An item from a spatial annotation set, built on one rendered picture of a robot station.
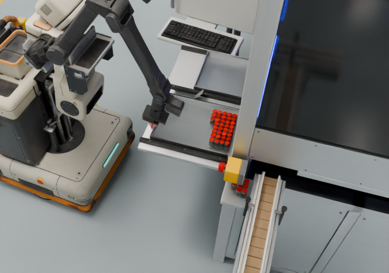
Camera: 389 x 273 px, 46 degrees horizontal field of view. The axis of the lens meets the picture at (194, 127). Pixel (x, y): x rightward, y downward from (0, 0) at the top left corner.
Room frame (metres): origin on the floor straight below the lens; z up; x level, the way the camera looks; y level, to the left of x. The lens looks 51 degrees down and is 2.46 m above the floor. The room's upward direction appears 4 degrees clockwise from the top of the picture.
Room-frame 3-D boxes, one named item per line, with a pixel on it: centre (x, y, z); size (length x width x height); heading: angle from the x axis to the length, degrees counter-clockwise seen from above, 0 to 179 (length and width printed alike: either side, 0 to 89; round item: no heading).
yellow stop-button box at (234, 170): (0.99, -0.17, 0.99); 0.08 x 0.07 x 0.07; 78
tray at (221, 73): (1.59, -0.18, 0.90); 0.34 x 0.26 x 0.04; 78
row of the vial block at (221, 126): (1.26, -0.11, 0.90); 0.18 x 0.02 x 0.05; 168
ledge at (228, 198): (0.97, -0.20, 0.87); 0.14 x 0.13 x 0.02; 78
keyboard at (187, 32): (1.98, 0.01, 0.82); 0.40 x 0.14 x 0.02; 71
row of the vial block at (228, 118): (1.26, -0.14, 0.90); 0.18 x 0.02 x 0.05; 168
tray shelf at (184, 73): (1.44, -0.07, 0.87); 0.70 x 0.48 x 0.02; 168
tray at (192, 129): (1.28, -0.01, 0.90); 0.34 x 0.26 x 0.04; 78
